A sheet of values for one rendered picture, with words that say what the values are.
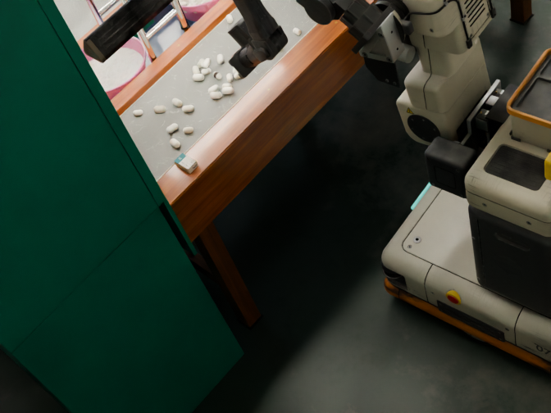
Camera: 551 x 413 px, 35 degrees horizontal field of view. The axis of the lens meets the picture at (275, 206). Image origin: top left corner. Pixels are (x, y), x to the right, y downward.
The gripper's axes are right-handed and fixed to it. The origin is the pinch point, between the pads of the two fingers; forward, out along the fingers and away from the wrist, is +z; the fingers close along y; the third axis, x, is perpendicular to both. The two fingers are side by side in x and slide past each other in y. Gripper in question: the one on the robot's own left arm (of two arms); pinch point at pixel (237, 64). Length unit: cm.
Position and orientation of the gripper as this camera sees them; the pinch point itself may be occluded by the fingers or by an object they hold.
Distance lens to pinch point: 258.6
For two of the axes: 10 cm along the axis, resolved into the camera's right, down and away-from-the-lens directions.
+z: -4.0, 0.5, 9.2
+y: -6.5, 6.9, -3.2
